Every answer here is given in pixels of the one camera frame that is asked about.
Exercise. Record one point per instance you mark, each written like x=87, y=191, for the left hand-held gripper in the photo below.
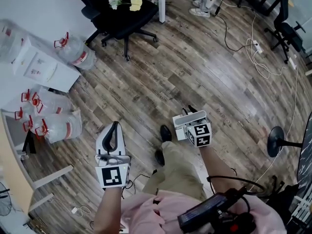
x=112, y=177

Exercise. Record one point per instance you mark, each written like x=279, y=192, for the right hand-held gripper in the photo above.
x=201, y=135

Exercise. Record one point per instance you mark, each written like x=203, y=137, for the person's left forearm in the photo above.
x=107, y=211

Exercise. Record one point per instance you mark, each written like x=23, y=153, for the person's right forearm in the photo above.
x=219, y=164

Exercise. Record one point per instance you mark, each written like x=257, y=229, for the person's right black shoe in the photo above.
x=166, y=133

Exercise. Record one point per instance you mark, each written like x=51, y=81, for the person's black shoe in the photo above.
x=166, y=133
x=159, y=158

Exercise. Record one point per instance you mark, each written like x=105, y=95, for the person's left black shoe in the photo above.
x=159, y=158

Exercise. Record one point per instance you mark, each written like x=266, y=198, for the person's khaki trousers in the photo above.
x=178, y=169

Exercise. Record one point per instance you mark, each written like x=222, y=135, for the person's pink shirt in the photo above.
x=146, y=213

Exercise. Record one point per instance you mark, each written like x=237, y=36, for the white power strip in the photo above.
x=257, y=46

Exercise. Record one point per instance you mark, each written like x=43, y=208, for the light wood desk white legs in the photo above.
x=14, y=155

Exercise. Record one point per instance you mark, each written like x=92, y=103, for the white water dispenser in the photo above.
x=46, y=67

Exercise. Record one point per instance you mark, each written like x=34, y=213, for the black chest-mounted screen device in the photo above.
x=209, y=211

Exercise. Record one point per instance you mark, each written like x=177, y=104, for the white power adapter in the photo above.
x=292, y=63

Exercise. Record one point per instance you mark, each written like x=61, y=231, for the yellow paper note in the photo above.
x=136, y=5

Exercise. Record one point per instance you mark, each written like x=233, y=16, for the black floor fan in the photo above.
x=5, y=201

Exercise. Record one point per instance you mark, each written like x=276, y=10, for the black marble round table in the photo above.
x=306, y=155

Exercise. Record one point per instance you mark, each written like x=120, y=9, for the white artificial flower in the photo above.
x=114, y=1

